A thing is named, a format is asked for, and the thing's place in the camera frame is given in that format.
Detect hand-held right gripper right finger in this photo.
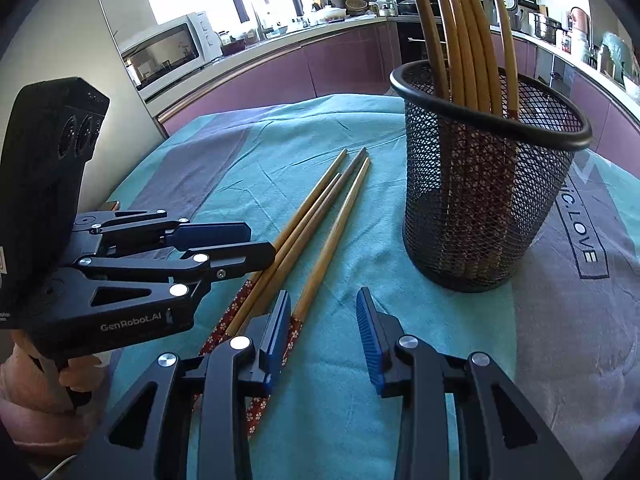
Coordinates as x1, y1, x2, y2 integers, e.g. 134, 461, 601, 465
356, 287, 583, 480

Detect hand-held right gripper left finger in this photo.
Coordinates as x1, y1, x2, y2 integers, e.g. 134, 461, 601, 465
65, 290, 292, 480

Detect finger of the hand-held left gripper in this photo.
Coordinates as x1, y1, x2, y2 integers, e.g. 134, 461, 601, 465
75, 210, 252, 256
35, 241, 277, 356

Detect black mesh utensil holder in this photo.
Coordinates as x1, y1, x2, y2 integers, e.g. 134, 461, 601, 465
390, 60, 593, 293

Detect person's left forearm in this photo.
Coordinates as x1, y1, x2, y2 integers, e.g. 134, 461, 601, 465
0, 400, 96, 458

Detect person's left hand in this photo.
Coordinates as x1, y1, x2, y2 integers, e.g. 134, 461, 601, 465
0, 347, 103, 413

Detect teal and grey tablecloth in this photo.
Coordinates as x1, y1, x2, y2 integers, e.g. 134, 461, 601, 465
107, 94, 640, 480

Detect grey refrigerator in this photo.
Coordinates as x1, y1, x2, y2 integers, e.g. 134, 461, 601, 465
0, 0, 171, 261

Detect white microwave oven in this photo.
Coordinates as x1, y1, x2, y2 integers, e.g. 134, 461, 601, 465
120, 11, 223, 106

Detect pink kitchen base cabinets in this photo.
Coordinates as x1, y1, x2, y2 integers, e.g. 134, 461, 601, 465
157, 15, 401, 136
490, 30, 640, 181

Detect metal sink faucet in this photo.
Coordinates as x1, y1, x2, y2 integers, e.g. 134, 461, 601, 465
252, 0, 271, 41

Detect black built-in oven stove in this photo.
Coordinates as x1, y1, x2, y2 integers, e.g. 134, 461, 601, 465
387, 0, 501, 68

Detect stainless steel pot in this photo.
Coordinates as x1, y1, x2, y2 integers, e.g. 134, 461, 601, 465
530, 10, 563, 43

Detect grey rice cooker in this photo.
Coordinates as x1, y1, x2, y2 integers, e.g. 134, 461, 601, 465
497, 0, 523, 31

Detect pink kettle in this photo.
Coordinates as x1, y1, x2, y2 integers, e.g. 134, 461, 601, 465
567, 6, 593, 38

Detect white cable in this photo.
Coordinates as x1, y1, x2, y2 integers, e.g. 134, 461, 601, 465
42, 452, 81, 480

